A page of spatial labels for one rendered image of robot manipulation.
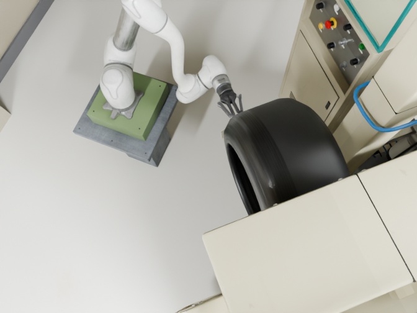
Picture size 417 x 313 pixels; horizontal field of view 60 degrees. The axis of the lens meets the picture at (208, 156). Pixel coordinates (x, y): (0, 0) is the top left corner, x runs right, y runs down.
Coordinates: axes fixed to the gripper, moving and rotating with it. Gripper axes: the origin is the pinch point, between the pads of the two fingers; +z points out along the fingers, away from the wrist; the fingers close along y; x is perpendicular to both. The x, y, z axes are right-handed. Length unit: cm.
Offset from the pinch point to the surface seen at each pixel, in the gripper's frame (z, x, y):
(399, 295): 91, -39, 9
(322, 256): 77, -66, -12
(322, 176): 52, -38, 8
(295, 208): 66, -67, -13
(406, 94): 49, -65, 28
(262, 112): 21.5, -36.2, 0.7
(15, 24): -195, 57, -121
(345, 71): -10, 7, 63
